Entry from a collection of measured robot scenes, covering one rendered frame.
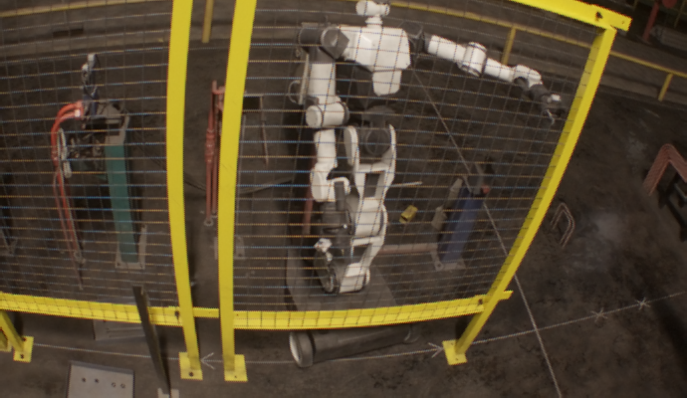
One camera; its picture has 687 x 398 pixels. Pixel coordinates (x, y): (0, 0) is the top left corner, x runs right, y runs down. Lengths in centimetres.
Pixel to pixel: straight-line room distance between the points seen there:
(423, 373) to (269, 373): 73
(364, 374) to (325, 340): 30
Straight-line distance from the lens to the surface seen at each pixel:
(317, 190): 197
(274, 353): 257
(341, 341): 243
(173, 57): 138
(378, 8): 204
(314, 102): 191
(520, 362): 288
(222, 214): 169
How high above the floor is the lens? 218
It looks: 40 degrees down
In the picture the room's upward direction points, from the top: 11 degrees clockwise
